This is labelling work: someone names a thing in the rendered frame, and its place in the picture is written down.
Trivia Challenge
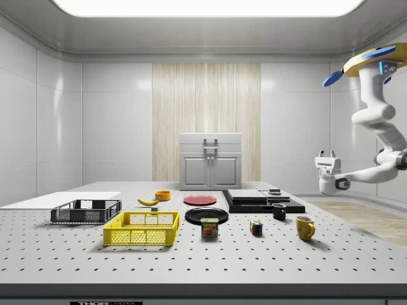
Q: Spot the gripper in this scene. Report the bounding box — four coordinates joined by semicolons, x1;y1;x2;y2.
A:
314;149;342;175

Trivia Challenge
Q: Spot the puzzle cube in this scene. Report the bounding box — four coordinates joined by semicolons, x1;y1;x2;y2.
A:
249;219;265;236

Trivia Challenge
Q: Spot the black mug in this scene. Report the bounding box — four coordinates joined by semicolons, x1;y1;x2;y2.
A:
272;203;287;221

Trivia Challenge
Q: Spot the yellow mug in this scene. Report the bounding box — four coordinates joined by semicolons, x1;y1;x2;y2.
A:
294;215;317;241

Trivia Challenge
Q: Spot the black stove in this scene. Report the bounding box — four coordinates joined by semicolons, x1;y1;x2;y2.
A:
221;188;307;214

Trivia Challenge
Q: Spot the white cabinet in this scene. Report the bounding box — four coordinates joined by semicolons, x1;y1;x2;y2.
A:
179;132;242;191

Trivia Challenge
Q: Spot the red plate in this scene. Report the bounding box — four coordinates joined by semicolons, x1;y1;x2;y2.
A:
183;194;217;207

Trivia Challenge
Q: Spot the black plate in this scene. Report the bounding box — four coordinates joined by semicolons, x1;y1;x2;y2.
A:
184;207;230;226

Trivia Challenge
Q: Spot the flat-sided can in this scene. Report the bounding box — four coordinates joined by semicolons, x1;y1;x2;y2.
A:
200;217;220;238

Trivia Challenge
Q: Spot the yellow basket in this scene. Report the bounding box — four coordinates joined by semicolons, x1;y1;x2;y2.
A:
102;211;181;247

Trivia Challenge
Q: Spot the dark grey basket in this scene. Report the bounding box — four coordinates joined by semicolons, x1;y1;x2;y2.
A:
50;199;123;226

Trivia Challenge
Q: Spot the white board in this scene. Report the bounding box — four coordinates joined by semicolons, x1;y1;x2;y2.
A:
0;191;122;210

